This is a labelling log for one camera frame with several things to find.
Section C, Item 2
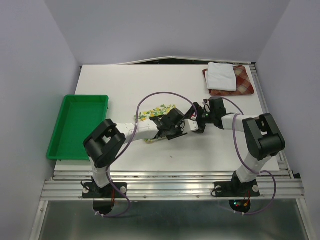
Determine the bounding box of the green plastic tray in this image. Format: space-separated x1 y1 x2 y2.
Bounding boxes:
46 95 109 161

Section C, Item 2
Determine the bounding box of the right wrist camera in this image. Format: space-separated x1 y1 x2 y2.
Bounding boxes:
202 99 211 112

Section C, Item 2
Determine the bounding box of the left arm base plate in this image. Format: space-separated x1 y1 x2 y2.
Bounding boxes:
80 182 125 199

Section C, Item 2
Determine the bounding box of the red plaid skirt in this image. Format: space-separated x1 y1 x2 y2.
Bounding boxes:
208 65 255 97

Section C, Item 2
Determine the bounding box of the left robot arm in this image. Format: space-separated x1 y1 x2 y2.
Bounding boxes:
83 108 185 197

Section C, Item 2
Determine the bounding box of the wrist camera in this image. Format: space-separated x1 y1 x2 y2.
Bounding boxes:
202 99 211 112
181 119 199 134

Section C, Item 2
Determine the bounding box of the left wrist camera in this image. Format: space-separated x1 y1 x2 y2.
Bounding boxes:
181 119 199 134

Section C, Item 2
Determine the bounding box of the white skirt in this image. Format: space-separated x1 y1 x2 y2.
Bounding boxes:
206 62 237 92

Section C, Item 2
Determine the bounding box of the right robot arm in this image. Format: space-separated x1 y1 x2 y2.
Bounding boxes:
184 97 286 198

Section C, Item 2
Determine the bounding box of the yellow floral skirt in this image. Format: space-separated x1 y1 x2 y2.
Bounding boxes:
134 103 179 145

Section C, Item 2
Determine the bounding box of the aluminium rail frame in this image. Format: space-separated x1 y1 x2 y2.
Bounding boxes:
29 62 318 240

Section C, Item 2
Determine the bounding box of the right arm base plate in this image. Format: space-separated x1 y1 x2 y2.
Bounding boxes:
211 181 260 198

